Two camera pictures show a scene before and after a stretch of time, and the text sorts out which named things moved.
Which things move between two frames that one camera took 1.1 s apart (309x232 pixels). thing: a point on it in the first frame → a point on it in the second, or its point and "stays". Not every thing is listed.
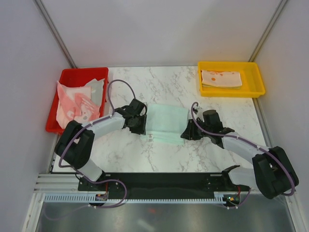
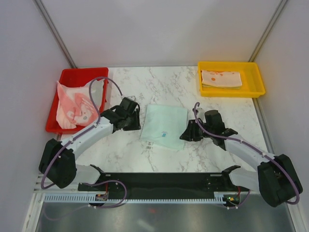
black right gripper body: [201, 123] stays
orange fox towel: [213, 79] stays
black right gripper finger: [196, 136] stays
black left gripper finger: [144, 120] → [136, 125]
